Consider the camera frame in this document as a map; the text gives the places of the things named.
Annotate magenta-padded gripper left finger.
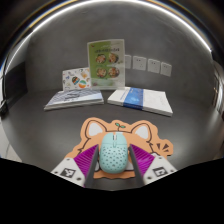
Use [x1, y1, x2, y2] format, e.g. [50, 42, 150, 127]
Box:
[50, 143, 100, 188]

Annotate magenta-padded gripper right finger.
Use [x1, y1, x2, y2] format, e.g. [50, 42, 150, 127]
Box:
[128, 143, 178, 186]

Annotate mint green perforated computer mouse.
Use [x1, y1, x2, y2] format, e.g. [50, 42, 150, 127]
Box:
[99, 131, 130, 175]

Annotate orange corgi-shaped mouse pad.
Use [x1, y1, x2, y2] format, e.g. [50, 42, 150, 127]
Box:
[64, 116, 175, 180]

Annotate white book with blue band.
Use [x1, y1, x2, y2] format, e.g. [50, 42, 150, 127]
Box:
[106, 86, 174, 117]

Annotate grey striped cover book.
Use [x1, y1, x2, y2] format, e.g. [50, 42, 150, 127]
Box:
[43, 88, 105, 112]

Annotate white sticker sheet card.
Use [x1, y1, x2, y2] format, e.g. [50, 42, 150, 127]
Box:
[61, 66, 92, 92]

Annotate green food menu stand sign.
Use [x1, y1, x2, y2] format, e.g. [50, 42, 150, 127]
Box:
[86, 38, 127, 91]

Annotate white wall socket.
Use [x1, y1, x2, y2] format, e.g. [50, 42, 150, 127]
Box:
[147, 58, 161, 74]
[124, 54, 132, 70]
[132, 55, 147, 71]
[160, 61, 173, 78]

